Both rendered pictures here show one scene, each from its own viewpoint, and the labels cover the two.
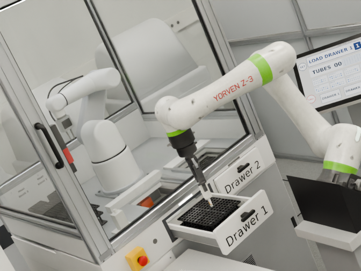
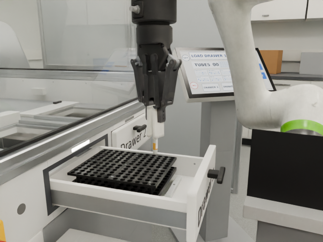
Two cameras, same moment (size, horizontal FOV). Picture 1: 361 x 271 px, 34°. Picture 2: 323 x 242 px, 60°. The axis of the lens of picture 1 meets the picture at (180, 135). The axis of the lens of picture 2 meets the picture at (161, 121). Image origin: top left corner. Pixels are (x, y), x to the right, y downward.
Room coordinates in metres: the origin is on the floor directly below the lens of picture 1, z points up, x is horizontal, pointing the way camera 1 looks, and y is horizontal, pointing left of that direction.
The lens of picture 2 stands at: (1.66, 0.37, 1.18)
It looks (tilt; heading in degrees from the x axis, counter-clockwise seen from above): 14 degrees down; 321
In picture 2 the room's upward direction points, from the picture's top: straight up
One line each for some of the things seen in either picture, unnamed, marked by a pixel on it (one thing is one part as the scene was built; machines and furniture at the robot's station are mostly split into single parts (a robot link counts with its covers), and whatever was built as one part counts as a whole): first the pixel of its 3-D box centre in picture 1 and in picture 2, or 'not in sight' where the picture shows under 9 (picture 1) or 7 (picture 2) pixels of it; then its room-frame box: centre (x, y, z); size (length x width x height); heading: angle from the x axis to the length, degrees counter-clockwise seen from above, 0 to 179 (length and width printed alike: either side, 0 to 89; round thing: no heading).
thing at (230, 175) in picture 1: (240, 173); (132, 135); (2.50, -0.18, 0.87); 0.29 x 0.02 x 0.11; 123
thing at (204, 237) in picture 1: (210, 217); (122, 177); (2.24, 0.03, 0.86); 0.40 x 0.26 x 0.06; 33
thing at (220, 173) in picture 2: (245, 215); (216, 174); (2.04, -0.10, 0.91); 0.07 x 0.04 x 0.01; 123
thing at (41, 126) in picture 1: (50, 145); not in sight; (2.08, 0.44, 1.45); 0.05 x 0.03 x 0.19; 33
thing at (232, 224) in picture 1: (244, 221); (203, 185); (2.06, -0.09, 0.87); 0.29 x 0.02 x 0.11; 123
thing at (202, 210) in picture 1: (210, 216); (126, 175); (2.23, 0.02, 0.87); 0.22 x 0.18 x 0.06; 33
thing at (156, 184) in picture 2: (224, 213); (163, 170); (2.14, -0.03, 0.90); 0.18 x 0.02 x 0.01; 123
